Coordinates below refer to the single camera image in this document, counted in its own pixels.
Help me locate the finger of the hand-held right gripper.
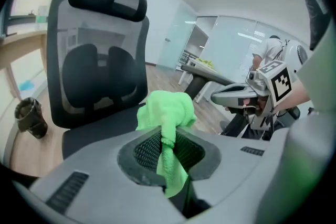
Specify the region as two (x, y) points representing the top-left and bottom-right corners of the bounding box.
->
(211, 91), (258, 109)
(216, 82), (255, 93)

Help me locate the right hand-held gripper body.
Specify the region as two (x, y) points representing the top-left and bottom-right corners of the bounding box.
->
(243, 60), (293, 131)

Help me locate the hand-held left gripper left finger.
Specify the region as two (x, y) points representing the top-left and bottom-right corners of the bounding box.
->
(28, 125), (185, 224)

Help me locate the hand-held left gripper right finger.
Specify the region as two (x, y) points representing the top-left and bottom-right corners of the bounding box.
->
(175, 126), (289, 221)

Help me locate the green microfibre cloth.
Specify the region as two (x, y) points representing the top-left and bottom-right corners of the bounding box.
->
(135, 90), (197, 199)

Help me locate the person's right forearm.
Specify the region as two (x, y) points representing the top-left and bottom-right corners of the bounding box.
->
(277, 83), (312, 111)

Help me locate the grey chair armrest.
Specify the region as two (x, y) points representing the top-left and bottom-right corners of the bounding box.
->
(180, 63), (238, 101)

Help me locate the bunch of bananas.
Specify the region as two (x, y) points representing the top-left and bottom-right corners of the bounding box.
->
(195, 57), (214, 67)

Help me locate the person's black printed t-shirt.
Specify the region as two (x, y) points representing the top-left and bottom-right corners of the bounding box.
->
(300, 0), (332, 51)

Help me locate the frosted glass door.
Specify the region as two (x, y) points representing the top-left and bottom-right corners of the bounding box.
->
(156, 5), (197, 71)

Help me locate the black waste bin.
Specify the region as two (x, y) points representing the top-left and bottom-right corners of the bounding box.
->
(14, 97), (49, 140)

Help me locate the small teal cloth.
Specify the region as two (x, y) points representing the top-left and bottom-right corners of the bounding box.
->
(19, 80), (35, 92)

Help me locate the clear bottle with green label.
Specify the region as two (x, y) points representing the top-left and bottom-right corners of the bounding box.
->
(36, 0), (50, 26)

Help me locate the grey shoulder strap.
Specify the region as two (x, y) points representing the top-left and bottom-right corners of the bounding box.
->
(296, 20), (336, 119)

